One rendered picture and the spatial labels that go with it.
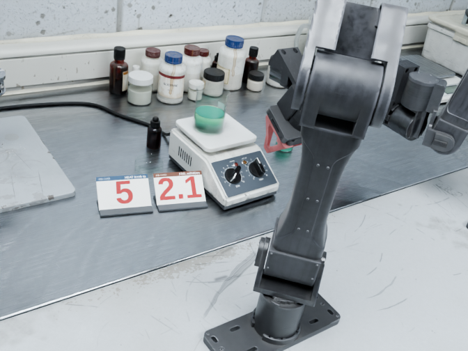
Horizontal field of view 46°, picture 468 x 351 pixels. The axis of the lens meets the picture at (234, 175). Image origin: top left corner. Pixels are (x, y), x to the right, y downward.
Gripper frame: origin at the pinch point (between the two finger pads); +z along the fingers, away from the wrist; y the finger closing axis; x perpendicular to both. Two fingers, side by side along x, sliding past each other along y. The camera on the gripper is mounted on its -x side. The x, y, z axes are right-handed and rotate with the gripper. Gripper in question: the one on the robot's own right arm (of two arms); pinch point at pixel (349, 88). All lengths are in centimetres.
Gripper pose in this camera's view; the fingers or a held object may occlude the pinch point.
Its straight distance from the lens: 124.9
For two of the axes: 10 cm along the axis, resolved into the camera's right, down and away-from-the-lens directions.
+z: -5.3, -5.1, 6.8
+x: -1.3, 8.4, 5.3
